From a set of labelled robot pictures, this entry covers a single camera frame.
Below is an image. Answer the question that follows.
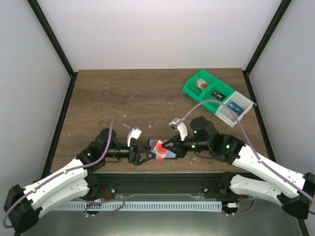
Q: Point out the black leather card holder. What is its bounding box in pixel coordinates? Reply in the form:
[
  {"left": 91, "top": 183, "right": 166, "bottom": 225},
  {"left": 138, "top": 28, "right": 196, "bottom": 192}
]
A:
[{"left": 148, "top": 139, "right": 176, "bottom": 161}]

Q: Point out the red credit card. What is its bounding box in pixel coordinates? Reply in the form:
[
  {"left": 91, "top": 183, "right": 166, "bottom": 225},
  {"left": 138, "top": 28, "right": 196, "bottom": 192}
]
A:
[{"left": 152, "top": 140, "right": 168, "bottom": 161}]

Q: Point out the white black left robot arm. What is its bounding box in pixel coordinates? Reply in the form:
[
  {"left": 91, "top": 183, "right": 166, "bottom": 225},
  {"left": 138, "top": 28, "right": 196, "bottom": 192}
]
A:
[{"left": 2, "top": 128, "right": 156, "bottom": 234}]

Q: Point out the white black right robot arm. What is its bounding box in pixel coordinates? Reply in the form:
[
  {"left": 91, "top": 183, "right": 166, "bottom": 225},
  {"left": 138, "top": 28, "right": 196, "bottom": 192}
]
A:
[{"left": 162, "top": 116, "right": 315, "bottom": 220}]

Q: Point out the dark green card in bin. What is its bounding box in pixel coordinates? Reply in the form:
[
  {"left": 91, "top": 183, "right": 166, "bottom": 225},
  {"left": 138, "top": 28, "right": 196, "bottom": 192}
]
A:
[{"left": 211, "top": 90, "right": 226, "bottom": 102}]

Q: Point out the blue card in bin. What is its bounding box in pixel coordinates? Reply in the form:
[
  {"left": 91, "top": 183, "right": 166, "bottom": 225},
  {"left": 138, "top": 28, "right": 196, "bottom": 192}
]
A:
[{"left": 227, "top": 101, "right": 245, "bottom": 116}]

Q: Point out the red white card in bin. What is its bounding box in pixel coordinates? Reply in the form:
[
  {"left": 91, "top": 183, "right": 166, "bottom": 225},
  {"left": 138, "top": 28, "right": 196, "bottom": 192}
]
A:
[{"left": 194, "top": 79, "right": 210, "bottom": 91}]

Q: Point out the green plastic bin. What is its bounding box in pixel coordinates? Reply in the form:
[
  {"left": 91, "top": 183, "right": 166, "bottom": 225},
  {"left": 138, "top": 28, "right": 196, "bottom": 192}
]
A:
[
  {"left": 182, "top": 69, "right": 218, "bottom": 101},
  {"left": 199, "top": 80, "right": 235, "bottom": 114}
]

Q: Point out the white plastic bin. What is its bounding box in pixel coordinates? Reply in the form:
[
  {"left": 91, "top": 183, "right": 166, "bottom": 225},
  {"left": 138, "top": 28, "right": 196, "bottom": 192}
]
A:
[{"left": 215, "top": 91, "right": 254, "bottom": 128}]

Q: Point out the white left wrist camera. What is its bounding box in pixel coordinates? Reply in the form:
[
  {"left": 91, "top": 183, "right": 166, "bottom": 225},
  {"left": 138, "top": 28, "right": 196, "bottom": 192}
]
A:
[{"left": 127, "top": 127, "right": 142, "bottom": 147}]

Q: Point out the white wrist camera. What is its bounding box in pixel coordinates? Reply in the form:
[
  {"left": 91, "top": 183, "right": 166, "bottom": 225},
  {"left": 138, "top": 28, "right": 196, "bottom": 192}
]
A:
[
  {"left": 127, "top": 127, "right": 142, "bottom": 147},
  {"left": 168, "top": 118, "right": 189, "bottom": 141}
]

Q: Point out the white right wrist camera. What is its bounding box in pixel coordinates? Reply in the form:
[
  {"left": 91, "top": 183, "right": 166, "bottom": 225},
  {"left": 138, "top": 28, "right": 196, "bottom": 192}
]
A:
[{"left": 168, "top": 118, "right": 189, "bottom": 141}]

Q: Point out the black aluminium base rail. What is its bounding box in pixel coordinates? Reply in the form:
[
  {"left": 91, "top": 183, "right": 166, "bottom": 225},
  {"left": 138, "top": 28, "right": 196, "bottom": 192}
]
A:
[{"left": 31, "top": 172, "right": 293, "bottom": 200}]

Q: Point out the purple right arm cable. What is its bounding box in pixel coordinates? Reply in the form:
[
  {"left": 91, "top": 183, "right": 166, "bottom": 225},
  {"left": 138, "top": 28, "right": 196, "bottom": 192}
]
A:
[{"left": 181, "top": 99, "right": 315, "bottom": 217}]

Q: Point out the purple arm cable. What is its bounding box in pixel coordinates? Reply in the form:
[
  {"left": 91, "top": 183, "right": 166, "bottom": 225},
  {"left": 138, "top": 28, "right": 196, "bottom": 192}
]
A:
[
  {"left": 2, "top": 119, "right": 133, "bottom": 228},
  {"left": 181, "top": 99, "right": 315, "bottom": 217}
]

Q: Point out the white slotted cable duct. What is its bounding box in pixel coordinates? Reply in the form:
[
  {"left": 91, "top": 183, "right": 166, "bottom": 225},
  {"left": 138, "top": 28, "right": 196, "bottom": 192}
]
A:
[{"left": 54, "top": 201, "right": 222, "bottom": 212}]

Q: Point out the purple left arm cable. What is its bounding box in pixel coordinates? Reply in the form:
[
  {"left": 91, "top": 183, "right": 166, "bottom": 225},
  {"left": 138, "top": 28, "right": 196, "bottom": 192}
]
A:
[{"left": 2, "top": 119, "right": 133, "bottom": 228}]

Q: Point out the black frame post right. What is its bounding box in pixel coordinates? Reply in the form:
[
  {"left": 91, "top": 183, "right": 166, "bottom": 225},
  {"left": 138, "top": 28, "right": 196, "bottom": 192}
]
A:
[{"left": 245, "top": 0, "right": 293, "bottom": 74}]

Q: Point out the black frame post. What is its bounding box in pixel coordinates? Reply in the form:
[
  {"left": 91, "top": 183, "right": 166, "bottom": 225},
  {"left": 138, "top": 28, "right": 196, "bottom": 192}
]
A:
[
  {"left": 26, "top": 0, "right": 75, "bottom": 77},
  {"left": 245, "top": 0, "right": 293, "bottom": 74}
]

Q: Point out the black frame post left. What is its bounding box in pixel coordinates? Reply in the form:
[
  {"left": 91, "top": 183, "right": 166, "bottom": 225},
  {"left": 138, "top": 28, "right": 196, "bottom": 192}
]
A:
[{"left": 26, "top": 0, "right": 75, "bottom": 77}]

